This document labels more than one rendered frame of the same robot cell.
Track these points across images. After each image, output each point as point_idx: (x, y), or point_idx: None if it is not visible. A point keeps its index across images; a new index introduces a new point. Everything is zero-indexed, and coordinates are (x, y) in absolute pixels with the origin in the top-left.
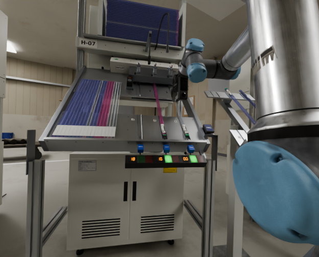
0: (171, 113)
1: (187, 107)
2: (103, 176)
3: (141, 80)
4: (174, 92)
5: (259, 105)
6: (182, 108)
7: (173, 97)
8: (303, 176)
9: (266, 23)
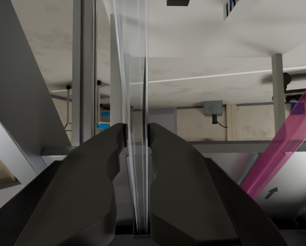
0: (110, 119)
1: (19, 77)
2: None
3: (293, 237)
4: (218, 236)
5: None
6: (73, 128)
7: (184, 158)
8: None
9: None
